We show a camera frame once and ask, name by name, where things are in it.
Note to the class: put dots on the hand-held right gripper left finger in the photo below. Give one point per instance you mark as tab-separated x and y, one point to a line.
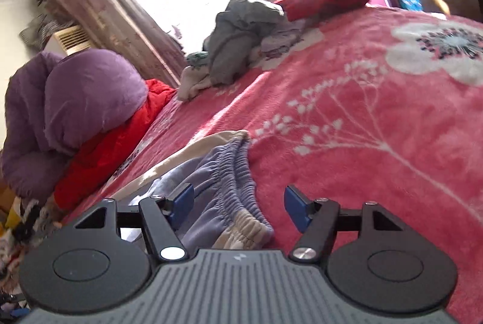
181	205

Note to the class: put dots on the beige curtain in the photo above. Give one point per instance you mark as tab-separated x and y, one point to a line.
113	18

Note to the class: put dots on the teal printed garment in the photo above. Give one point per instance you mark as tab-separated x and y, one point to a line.
196	59

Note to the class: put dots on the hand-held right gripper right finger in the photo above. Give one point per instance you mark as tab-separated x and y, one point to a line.
296	209

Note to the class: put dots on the lilac pants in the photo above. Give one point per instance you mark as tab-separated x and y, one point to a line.
226	180

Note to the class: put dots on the grey garment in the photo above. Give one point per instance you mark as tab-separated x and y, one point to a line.
230	41

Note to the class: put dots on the white air conditioner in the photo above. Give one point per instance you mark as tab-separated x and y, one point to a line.
71	41

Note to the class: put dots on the stack of folded clothes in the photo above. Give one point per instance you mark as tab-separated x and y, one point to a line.
22	233

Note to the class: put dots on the red quilt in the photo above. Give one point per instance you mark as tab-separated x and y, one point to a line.
113	143

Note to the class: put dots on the white patterned garment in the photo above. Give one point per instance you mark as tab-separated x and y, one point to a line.
275	44

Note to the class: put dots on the grey patterned cloth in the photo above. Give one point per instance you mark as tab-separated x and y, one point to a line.
41	29

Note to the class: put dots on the purple duvet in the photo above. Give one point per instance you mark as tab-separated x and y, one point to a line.
75	101

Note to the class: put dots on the pink floral blanket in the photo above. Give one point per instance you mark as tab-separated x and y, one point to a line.
358	165

